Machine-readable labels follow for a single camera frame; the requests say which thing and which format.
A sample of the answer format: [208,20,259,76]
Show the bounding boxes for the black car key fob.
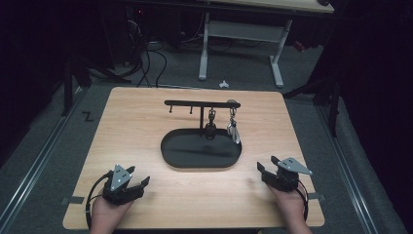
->
[205,108,218,141]

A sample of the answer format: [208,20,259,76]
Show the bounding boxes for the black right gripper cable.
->
[296,180,310,222]

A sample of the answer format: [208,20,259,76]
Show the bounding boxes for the white-legged desk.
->
[198,0,335,89]

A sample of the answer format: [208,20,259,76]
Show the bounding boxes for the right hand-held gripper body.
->
[263,157,314,193]

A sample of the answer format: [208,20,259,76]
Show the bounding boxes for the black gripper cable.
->
[85,171,113,231]
[296,180,310,222]

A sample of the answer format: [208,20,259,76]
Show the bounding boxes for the black cables on floor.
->
[125,18,169,89]

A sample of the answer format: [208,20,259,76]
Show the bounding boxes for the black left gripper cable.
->
[85,171,113,231]

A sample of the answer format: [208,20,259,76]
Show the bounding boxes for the person's right hand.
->
[266,183,310,230]

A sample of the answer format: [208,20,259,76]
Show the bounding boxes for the person's left hand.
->
[90,195,134,232]

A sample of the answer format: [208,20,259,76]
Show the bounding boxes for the metal floor rail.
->
[315,104,380,234]
[0,87,84,230]

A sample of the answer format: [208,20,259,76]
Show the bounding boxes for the silver keys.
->
[226,106,242,145]

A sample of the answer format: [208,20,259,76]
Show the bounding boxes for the black metal stand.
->
[282,72,344,138]
[60,48,132,118]

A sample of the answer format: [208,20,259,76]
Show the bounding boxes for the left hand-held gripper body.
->
[101,164,146,206]

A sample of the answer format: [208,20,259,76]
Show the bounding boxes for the black key rack with tray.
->
[160,98,244,170]

